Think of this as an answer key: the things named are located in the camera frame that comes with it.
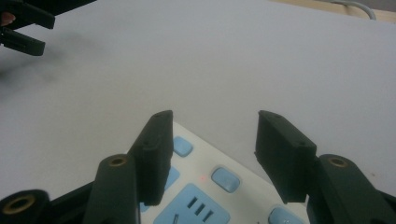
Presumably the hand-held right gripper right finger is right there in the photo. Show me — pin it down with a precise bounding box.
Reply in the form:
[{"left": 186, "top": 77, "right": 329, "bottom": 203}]
[{"left": 254, "top": 109, "right": 318, "bottom": 204}]

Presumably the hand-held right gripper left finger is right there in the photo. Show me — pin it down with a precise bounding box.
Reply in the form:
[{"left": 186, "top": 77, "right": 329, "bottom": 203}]
[{"left": 126, "top": 109, "right": 175, "bottom": 207}]

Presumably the white and blue power strip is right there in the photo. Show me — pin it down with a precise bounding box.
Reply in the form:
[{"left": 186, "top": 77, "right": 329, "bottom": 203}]
[{"left": 138, "top": 120, "right": 312, "bottom": 224}]

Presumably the grey cable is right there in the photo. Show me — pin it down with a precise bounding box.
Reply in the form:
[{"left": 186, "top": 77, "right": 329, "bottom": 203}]
[{"left": 323, "top": 0, "right": 377, "bottom": 21}]

